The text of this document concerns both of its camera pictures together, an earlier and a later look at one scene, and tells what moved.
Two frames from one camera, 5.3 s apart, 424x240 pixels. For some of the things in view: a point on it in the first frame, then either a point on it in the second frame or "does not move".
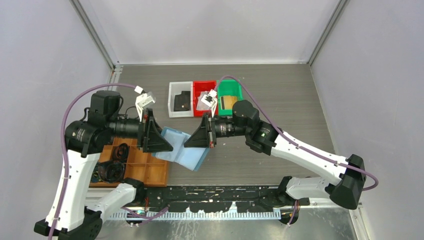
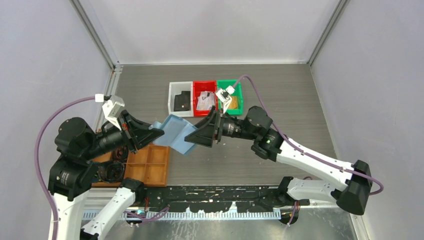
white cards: [207, 101] does not move
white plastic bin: [176, 88] does not move
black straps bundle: [113, 171] does not move
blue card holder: [189, 157] → [175, 129]
